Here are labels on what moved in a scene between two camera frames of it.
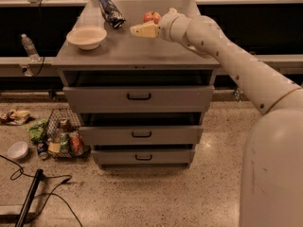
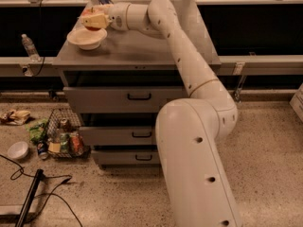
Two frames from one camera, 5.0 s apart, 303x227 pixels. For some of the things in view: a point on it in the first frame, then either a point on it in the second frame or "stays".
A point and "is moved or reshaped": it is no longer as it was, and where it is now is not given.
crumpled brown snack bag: [15, 116] stays
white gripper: [165, 27] to [117, 15]
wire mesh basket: [64, 137] stays
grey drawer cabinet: [139, 101] stays
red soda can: [77, 144] stays
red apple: [151, 16] is moved or reshaped
